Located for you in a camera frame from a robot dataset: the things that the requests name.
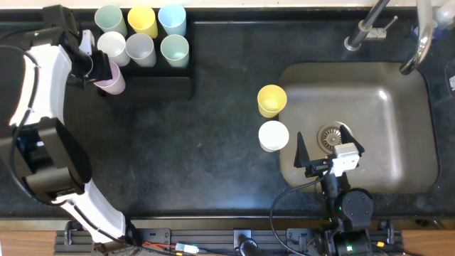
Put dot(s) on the steel tap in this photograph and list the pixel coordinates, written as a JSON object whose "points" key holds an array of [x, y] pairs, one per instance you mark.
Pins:
{"points": [[355, 35]]}

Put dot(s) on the mounting rail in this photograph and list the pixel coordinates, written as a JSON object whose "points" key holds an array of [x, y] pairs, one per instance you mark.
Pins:
{"points": [[213, 237]]}

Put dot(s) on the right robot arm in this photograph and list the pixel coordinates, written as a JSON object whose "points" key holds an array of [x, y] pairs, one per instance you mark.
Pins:
{"points": [[355, 206]]}

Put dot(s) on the steel sink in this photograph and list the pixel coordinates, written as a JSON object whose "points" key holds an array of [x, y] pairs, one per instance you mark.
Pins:
{"points": [[384, 142]]}

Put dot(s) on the white cup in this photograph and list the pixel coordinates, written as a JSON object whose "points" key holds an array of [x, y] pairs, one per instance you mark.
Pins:
{"points": [[112, 44], [273, 135]]}

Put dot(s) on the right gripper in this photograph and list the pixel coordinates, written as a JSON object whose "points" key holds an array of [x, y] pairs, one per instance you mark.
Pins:
{"points": [[318, 168]]}

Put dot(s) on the green cup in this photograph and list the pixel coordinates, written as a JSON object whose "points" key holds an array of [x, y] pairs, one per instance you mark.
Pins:
{"points": [[108, 17], [174, 48]]}

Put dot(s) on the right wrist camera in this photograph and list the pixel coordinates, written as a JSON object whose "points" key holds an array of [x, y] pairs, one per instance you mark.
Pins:
{"points": [[345, 158]]}

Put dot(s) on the pink cup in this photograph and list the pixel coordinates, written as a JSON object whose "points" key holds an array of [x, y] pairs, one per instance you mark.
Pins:
{"points": [[117, 83]]}

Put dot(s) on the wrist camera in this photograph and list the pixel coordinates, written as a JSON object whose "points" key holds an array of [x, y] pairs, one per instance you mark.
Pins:
{"points": [[345, 158], [86, 41]]}

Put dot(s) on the yellow cup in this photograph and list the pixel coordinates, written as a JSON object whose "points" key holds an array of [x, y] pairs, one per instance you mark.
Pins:
{"points": [[142, 17], [271, 99]]}

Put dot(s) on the blue cup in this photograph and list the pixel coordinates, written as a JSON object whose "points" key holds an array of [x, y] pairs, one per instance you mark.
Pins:
{"points": [[172, 16]]}

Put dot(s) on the black tray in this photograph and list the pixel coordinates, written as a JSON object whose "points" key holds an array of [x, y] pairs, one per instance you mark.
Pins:
{"points": [[170, 85]]}

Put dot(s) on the grey cup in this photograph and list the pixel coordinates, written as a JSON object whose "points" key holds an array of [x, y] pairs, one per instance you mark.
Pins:
{"points": [[139, 46]]}

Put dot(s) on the blue soap bottle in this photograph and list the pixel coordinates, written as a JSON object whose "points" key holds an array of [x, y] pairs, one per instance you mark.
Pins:
{"points": [[444, 16]]}

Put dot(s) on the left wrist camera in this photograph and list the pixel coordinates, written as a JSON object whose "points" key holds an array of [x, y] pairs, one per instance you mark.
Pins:
{"points": [[86, 41]]}

